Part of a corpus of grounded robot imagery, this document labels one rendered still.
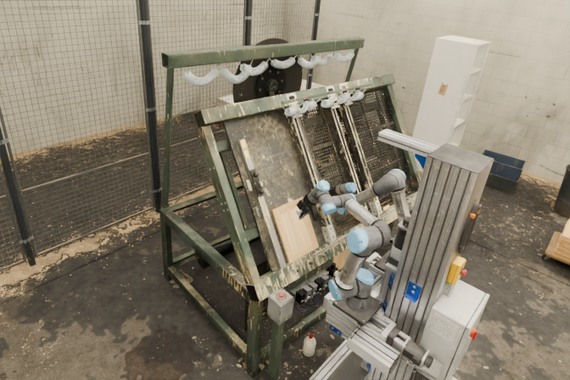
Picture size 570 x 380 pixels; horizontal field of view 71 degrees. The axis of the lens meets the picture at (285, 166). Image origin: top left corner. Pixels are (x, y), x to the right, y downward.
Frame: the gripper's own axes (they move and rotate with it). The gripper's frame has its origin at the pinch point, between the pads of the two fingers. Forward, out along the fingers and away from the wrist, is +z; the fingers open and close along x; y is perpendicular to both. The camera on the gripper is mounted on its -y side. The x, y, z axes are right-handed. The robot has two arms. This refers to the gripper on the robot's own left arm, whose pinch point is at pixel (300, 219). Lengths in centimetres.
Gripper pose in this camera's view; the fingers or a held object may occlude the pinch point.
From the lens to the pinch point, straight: 259.0
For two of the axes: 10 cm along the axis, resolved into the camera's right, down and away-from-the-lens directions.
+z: -4.2, 6.2, 6.6
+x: -6.7, 2.8, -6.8
